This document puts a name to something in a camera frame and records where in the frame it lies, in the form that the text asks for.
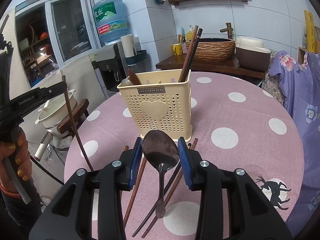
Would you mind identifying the black chopstick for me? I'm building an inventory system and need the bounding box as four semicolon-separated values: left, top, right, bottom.
131;142;193;238

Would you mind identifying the reddish chopstick single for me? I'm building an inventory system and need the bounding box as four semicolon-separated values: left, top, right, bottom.
142;138;198;238

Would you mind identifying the steel spoon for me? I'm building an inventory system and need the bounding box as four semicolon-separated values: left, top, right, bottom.
142;130;180;218

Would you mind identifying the brown chopstick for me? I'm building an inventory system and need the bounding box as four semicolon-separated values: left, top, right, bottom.
178;25;199;82
61;75;94;172

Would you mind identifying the silver spoon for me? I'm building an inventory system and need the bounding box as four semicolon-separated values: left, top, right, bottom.
120;79;133;87

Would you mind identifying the brown wooden spoon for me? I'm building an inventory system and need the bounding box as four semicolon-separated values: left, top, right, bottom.
128;69;141;86

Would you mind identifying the dark chopstick gold band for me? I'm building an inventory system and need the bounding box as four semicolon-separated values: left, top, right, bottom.
184;28;203;82

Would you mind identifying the left hand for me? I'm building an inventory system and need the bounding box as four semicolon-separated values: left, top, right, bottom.
1;128;32;195

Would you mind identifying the cream cooking pot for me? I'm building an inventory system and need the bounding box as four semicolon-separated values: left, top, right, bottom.
35;94;69;129

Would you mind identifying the beige plastic utensil holder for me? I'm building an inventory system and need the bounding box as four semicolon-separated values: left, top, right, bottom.
117;69;193;142

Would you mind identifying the wooden stool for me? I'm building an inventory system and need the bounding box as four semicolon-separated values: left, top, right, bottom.
56;98;90;138

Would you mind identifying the window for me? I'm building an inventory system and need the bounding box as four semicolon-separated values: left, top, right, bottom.
15;0;101;87

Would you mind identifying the wooden sink counter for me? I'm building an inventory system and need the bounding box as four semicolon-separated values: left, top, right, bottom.
156;55;265;79

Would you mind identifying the water dispenser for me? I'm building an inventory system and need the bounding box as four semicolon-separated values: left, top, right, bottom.
89;40;145;99

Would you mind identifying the yellow mug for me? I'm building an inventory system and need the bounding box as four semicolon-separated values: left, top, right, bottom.
172;43;183;56

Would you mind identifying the woven basin sink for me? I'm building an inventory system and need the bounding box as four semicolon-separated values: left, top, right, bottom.
194;38;235;62

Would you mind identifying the rice cooker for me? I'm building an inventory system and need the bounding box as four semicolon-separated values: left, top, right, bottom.
235;36;271;72

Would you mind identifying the yellow soap bottle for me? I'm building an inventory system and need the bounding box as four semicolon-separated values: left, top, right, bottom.
185;25;194;42

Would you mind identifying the paper cup stack dispenser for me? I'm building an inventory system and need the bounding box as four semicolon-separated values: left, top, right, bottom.
120;34;147;66

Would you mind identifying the bronze faucet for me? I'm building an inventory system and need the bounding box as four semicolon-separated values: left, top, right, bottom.
220;22;233;40

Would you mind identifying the blue water bottle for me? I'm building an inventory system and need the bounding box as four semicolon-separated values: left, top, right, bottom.
93;0;129;43

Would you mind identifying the purple floral cloth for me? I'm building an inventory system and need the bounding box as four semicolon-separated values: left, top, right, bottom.
269;50;319;236

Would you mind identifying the yellow roll package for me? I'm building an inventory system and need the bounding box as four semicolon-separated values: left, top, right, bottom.
304;10;316;53

